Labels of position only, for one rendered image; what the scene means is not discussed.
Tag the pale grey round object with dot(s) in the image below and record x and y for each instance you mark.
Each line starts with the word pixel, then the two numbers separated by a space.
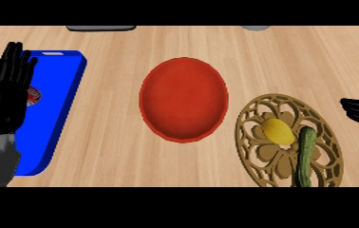
pixel 256 28

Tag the blue cutting board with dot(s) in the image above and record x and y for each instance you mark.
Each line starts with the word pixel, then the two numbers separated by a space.
pixel 54 108

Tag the dark grey flat appliance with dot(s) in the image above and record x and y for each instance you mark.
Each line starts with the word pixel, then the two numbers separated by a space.
pixel 101 28

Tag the round wooden openwork placemat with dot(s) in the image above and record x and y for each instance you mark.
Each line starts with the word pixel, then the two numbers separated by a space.
pixel 282 162

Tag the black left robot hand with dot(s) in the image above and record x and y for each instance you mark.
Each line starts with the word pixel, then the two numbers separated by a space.
pixel 13 89

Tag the yellow lemon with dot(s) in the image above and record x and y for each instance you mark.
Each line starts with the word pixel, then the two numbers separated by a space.
pixel 279 131

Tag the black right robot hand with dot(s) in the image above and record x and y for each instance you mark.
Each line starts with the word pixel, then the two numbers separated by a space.
pixel 352 109

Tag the green cucumber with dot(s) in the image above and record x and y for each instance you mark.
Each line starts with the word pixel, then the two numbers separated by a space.
pixel 307 157

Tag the red and white can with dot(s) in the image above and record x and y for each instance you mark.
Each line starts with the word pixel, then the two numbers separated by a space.
pixel 33 95

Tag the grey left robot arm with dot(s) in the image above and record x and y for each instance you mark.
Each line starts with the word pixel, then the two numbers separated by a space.
pixel 7 159

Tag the red bowl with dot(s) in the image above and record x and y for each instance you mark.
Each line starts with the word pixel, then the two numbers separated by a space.
pixel 184 99

